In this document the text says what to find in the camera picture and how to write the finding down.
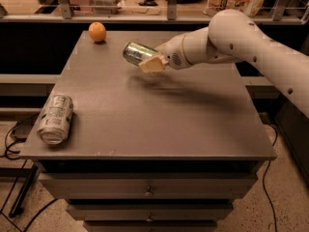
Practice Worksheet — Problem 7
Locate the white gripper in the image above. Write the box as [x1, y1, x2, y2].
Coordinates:
[138, 34, 188, 73]

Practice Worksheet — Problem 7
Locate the green soda can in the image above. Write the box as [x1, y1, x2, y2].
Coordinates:
[123, 42, 157, 66]

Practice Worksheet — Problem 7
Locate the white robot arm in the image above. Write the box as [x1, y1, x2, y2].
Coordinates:
[139, 10, 309, 117]

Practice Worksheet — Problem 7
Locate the white 7up can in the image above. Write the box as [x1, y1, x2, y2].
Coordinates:
[37, 94, 73, 145]

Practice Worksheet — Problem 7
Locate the orange fruit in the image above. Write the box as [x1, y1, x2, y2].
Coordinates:
[88, 22, 106, 43]

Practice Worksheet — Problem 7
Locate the grey drawer cabinet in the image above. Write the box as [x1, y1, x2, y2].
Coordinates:
[22, 31, 275, 232]

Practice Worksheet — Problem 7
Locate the grey metal railing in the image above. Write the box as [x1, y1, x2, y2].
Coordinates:
[0, 0, 309, 25]

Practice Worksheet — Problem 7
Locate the top drawer round knob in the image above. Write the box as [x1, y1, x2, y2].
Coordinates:
[144, 186, 155, 197]

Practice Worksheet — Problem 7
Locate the drawer round knob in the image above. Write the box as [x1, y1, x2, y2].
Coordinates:
[144, 186, 155, 197]
[145, 213, 154, 222]

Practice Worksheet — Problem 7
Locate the black table leg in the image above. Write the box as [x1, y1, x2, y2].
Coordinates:
[9, 165, 38, 218]

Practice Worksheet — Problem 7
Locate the black cable right floor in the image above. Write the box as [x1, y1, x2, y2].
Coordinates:
[261, 119, 279, 232]

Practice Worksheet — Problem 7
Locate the black cables left floor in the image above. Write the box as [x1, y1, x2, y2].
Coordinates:
[0, 113, 61, 232]

